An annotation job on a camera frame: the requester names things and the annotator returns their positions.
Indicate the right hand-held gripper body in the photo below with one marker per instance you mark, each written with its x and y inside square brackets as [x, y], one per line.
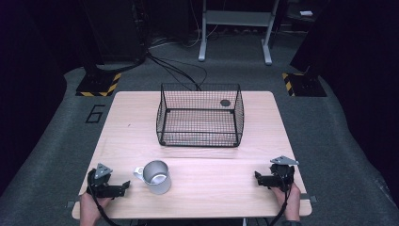
[283, 175]

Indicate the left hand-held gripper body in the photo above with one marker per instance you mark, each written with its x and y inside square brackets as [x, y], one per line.
[99, 182]

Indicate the person's left hand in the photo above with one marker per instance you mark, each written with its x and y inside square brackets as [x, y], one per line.
[89, 208]

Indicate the person's right hand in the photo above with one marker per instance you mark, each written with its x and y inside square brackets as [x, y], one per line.
[290, 204]

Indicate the silver metal cup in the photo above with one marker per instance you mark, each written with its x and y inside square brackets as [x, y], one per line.
[156, 179]

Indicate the black equipment stand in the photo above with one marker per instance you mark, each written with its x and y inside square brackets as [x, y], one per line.
[113, 31]

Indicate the small white box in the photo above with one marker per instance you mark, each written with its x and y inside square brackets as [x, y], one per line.
[306, 13]

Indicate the grey table edge bracket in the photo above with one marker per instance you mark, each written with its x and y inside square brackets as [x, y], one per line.
[309, 198]
[70, 204]

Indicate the black yellow striped base plate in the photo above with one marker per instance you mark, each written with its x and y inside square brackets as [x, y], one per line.
[302, 84]
[99, 84]

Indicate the white metal desk frame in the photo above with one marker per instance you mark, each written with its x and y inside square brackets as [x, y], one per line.
[235, 19]

